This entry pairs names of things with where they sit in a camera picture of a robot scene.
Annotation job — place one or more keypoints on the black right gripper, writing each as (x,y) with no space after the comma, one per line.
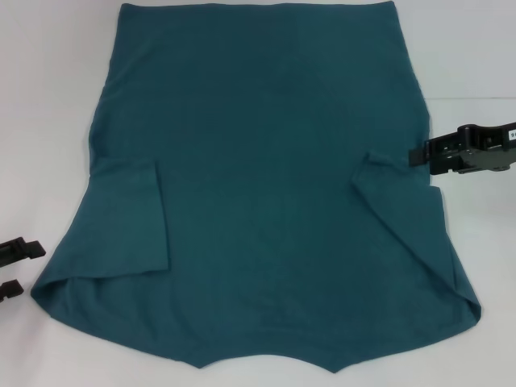
(488,149)

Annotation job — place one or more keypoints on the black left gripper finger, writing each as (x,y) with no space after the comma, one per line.
(20,250)
(10,289)

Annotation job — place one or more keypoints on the teal blue t-shirt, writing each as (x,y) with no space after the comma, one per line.
(262,181)

